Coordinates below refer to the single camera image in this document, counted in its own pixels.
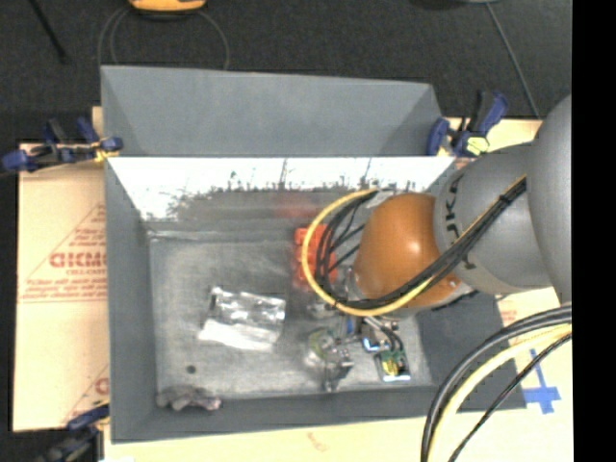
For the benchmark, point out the orange plastic block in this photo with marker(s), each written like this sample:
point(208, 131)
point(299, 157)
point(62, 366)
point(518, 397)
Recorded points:
point(304, 253)

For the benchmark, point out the grey crumpled cloth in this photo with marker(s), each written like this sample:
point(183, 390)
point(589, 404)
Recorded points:
point(187, 397)

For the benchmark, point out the brown cardboard board, red print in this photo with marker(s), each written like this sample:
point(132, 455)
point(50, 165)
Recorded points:
point(58, 306)

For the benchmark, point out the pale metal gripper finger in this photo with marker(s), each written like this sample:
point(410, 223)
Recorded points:
point(331, 376)
point(346, 360)

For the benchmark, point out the clear plastic packet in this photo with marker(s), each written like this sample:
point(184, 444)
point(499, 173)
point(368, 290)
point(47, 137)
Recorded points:
point(243, 316)

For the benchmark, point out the clear green plastic thing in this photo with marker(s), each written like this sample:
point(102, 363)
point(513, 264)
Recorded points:
point(319, 342)

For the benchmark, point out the grey metal bin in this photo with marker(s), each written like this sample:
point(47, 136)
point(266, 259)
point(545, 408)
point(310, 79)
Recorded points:
point(240, 118)

